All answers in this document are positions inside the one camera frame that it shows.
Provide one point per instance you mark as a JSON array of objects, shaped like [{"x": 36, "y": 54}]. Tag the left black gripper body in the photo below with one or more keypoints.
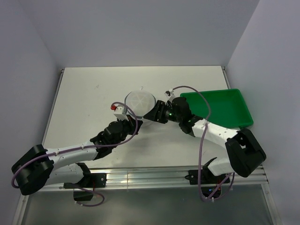
[{"x": 126, "y": 129}]

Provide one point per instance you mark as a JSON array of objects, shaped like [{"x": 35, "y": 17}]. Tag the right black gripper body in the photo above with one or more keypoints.
[{"x": 170, "y": 114}]

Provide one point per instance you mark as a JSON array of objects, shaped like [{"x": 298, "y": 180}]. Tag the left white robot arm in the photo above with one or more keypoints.
[{"x": 39, "y": 166}]

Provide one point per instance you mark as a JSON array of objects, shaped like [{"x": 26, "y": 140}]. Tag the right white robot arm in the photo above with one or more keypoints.
[{"x": 244, "y": 153}]

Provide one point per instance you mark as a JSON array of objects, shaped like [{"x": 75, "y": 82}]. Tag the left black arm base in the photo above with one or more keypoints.
[{"x": 91, "y": 181}]

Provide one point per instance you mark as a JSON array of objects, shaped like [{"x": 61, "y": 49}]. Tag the green plastic bin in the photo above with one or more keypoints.
[{"x": 228, "y": 107}]

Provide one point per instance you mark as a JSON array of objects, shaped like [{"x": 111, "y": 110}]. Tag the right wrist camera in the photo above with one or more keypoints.
[{"x": 170, "y": 95}]

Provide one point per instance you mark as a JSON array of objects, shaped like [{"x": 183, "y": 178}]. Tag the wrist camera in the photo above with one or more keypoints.
[
  {"x": 170, "y": 95},
  {"x": 120, "y": 112}
]

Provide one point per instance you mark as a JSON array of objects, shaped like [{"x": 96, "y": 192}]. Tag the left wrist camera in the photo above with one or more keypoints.
[{"x": 120, "y": 112}]

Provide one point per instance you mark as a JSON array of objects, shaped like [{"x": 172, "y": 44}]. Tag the aluminium mounting rail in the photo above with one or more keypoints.
[{"x": 131, "y": 178}]

